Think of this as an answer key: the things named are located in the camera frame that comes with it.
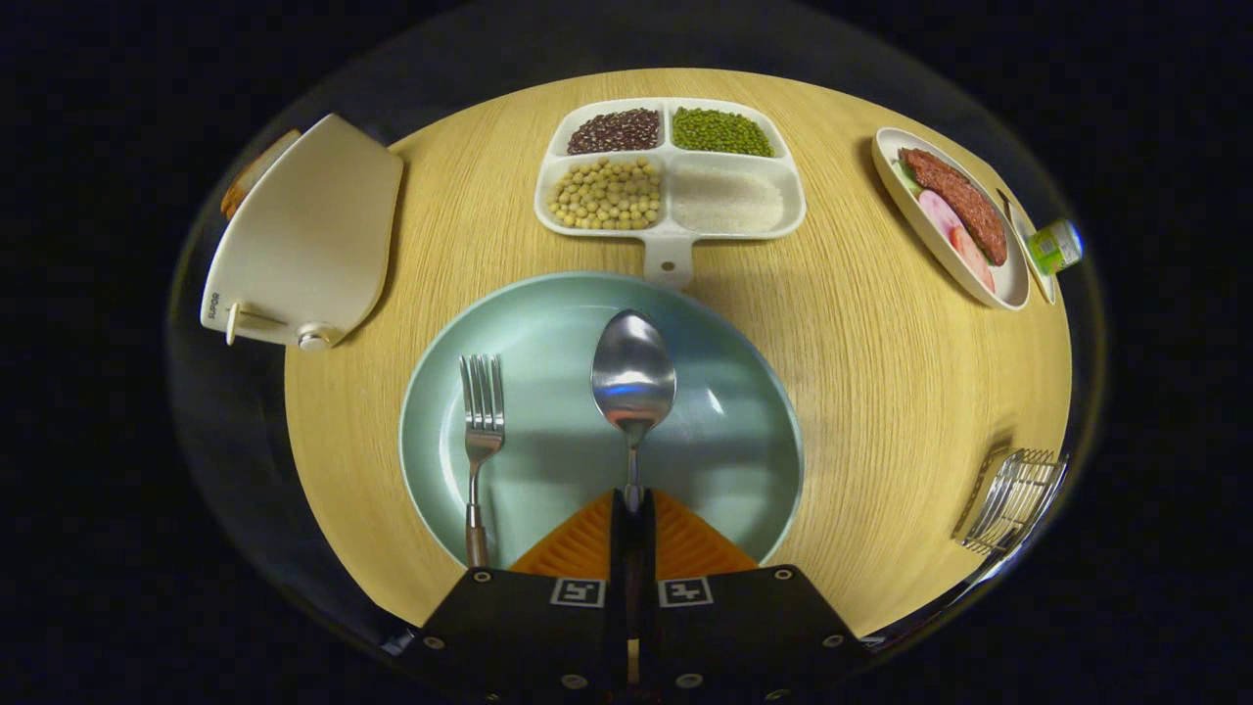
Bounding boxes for brown meat patty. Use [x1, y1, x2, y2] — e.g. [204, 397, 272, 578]
[899, 147, 1008, 266]

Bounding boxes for small white coaster dish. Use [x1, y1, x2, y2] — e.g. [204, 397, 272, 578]
[997, 188, 1058, 305]

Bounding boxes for white toaster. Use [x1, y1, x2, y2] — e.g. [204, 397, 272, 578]
[200, 114, 404, 352]

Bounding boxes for metal spoon with wooden handle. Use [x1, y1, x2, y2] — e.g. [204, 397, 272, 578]
[590, 309, 677, 682]

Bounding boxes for white plate with meat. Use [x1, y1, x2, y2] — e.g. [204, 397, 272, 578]
[871, 126, 1031, 311]

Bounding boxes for red meat slice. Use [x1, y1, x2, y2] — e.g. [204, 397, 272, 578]
[948, 225, 997, 294]

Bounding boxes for pale green round plate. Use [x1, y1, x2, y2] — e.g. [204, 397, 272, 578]
[398, 271, 806, 572]

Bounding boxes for pile of green beans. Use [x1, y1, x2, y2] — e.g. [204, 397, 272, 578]
[672, 107, 774, 158]

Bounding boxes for toast bread slice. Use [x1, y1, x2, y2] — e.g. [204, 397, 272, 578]
[220, 129, 302, 220]

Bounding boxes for white divided tray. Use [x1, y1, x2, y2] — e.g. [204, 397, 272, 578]
[534, 97, 808, 291]

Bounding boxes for metal wire rack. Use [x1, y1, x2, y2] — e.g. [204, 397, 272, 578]
[952, 448, 1070, 559]

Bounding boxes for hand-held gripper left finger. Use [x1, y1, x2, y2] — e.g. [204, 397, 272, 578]
[421, 488, 629, 702]

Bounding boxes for pile of yellow soybeans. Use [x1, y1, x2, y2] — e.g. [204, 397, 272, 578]
[545, 157, 664, 232]

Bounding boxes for metal fork with wooden handle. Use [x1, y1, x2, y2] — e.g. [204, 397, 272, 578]
[459, 353, 507, 570]

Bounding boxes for pink ham slice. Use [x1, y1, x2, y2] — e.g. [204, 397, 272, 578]
[917, 189, 965, 241]

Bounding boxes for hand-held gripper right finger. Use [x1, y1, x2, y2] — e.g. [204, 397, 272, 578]
[640, 488, 868, 702]

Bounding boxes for green and silver bottle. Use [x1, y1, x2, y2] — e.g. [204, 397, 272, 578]
[1025, 218, 1085, 276]

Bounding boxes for pile of red beans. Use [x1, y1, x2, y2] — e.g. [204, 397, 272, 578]
[567, 108, 663, 156]

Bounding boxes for pile of white rice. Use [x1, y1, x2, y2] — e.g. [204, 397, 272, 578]
[671, 166, 786, 234]

